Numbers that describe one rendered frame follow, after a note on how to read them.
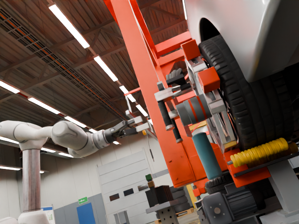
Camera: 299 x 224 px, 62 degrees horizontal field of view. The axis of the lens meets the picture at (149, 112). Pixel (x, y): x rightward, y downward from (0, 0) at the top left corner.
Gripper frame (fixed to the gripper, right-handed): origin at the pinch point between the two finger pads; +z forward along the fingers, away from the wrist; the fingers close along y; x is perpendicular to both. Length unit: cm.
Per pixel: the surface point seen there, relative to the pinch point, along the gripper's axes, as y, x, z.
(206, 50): 10.0, 18.7, 41.6
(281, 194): -12, -52, 48
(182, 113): -10.9, 0.8, 19.9
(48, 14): -498, 679, -293
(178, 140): -32.0, -7.9, 11.5
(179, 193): -846, -11, -108
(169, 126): 2.0, -7.4, 12.0
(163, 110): 1.6, 1.4, 11.7
